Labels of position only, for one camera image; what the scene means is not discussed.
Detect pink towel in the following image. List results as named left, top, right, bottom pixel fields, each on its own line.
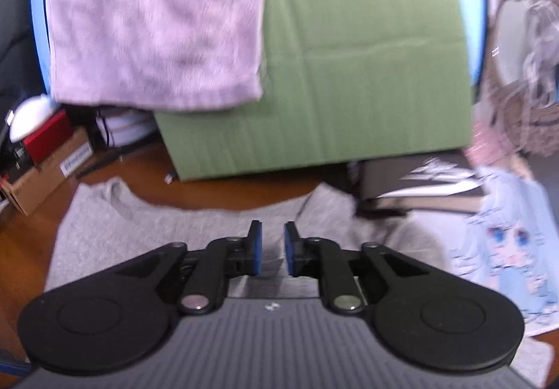
left=46, top=0, right=267, bottom=112

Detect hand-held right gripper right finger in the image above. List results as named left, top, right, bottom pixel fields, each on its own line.
left=284, top=221, right=437, bottom=313

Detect pink patterned object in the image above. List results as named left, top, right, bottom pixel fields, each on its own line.
left=465, top=118, right=525, bottom=167

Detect oval mirror with ornate frame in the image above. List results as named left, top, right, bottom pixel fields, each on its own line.
left=474, top=0, right=559, bottom=158

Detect green cardboard sheet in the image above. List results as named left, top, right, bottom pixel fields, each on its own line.
left=155, top=0, right=474, bottom=182

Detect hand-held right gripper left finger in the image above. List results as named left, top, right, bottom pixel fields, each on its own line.
left=114, top=220, right=263, bottom=313

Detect grey ribbed shirt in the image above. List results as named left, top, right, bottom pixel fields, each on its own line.
left=46, top=177, right=555, bottom=389

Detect white charger cable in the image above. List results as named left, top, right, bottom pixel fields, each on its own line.
left=498, top=0, right=559, bottom=106

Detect cartoon printed mouse pad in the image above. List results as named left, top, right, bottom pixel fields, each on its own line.
left=450, top=166, right=559, bottom=337

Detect dark book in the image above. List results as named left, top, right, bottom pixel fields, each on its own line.
left=356, top=151, right=487, bottom=215

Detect brown cardboard box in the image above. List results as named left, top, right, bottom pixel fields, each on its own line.
left=0, top=127, right=99, bottom=217

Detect white dome lamp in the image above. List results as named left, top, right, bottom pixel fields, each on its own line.
left=9, top=94, right=57, bottom=143

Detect black computer case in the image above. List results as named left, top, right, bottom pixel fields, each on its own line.
left=0, top=0, right=44, bottom=119

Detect red audio interface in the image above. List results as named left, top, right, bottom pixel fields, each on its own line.
left=0, top=110, right=75, bottom=193

